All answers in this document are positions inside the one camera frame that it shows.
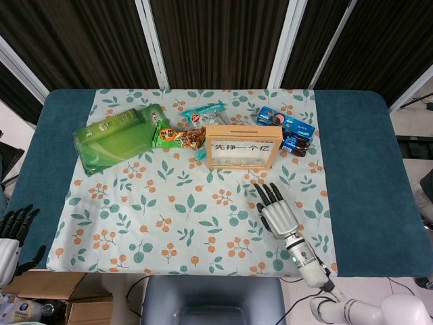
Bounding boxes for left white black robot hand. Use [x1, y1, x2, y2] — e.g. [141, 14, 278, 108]
[0, 204, 47, 288]

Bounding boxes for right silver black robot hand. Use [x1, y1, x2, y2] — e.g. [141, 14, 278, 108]
[253, 181, 301, 240]

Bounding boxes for open brown cardboard box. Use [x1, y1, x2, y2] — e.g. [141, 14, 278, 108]
[1, 270, 114, 325]

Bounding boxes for white pack blue round logo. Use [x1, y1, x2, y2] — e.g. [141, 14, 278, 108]
[12, 301, 37, 322]

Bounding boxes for dark cola bottle blue label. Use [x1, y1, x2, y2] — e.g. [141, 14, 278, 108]
[280, 128, 314, 159]

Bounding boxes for black equipment case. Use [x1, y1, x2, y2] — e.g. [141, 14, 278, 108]
[0, 141, 26, 186]

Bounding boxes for blue Oreo cookie box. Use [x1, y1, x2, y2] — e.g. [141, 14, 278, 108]
[256, 106, 316, 139]

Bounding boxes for teal blue table cover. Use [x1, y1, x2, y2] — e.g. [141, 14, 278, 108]
[6, 88, 426, 277]

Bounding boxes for small brown cardboard box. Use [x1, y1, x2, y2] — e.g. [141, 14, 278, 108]
[66, 300, 114, 325]

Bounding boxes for grey blue padded seat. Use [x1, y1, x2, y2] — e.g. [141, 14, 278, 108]
[141, 276, 288, 325]

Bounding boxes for floral leaf fruit tablecloth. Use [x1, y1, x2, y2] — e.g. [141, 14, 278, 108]
[45, 88, 339, 276]

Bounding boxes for green orange nut snack bag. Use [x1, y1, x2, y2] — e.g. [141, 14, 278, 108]
[151, 122, 207, 150]

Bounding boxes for teal clear snack pack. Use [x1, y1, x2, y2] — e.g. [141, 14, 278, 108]
[181, 100, 231, 163]

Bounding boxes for green plastic package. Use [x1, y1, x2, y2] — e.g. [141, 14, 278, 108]
[73, 104, 170, 177]

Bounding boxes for dark green crate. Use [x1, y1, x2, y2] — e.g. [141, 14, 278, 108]
[395, 135, 433, 159]

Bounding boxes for dark folding screen white frames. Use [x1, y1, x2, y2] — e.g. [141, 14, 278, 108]
[0, 0, 433, 126]

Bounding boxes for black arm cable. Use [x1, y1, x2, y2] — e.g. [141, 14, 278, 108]
[279, 262, 342, 325]

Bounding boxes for wooden frame money box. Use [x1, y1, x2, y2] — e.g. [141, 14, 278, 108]
[205, 125, 283, 170]

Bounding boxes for black floor cable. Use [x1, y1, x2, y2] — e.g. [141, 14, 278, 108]
[125, 276, 150, 319]

